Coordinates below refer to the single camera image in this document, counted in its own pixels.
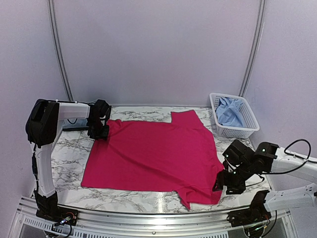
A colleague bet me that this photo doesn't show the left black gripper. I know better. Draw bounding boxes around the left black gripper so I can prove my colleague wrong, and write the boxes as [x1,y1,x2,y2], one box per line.
[87,119,109,140]

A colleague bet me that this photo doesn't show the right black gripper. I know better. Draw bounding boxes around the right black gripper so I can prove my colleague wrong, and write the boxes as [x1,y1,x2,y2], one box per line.
[212,161,255,194]

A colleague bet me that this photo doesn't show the magenta t-shirt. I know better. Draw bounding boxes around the magenta t-shirt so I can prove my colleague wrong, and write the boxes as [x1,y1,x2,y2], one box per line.
[81,110,223,208]

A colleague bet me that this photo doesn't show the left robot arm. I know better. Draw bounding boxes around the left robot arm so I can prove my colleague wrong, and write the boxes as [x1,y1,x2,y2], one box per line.
[25,99,111,221]

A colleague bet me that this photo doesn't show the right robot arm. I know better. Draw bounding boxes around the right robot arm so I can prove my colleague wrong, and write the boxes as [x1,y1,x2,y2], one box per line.
[212,139,317,226]

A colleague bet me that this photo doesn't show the white plastic laundry basket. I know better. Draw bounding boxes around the white plastic laundry basket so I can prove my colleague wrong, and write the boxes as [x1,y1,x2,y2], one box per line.
[210,93,260,139]

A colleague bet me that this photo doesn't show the folded black garment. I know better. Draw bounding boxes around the folded black garment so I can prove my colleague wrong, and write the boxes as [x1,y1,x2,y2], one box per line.
[62,125,89,131]

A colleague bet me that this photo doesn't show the folded light blue jeans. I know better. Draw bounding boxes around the folded light blue jeans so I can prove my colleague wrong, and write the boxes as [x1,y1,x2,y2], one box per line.
[63,119,87,128]

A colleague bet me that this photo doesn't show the light blue shirt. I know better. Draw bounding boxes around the light blue shirt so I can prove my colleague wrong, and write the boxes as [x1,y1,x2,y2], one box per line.
[215,97,246,127]

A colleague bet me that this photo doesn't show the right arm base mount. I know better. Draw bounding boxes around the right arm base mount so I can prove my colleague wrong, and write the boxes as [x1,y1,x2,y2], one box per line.
[227,208,271,227]

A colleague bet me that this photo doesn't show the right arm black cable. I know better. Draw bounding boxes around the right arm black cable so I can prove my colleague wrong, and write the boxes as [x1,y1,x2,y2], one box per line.
[244,138,317,186]

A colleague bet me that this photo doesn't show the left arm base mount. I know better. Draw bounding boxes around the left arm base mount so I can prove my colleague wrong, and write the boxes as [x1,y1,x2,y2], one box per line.
[36,206,79,226]

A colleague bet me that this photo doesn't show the left wall aluminium profile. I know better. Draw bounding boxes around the left wall aluminium profile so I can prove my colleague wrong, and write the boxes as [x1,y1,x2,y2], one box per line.
[47,0,73,101]

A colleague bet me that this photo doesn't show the wall aluminium profile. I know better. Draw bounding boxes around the wall aluminium profile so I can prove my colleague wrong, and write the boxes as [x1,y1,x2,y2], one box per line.
[47,0,73,101]
[239,0,267,97]

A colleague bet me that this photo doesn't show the right wall aluminium profile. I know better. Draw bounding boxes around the right wall aluminium profile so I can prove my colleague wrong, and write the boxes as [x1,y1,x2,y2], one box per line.
[239,0,267,97]

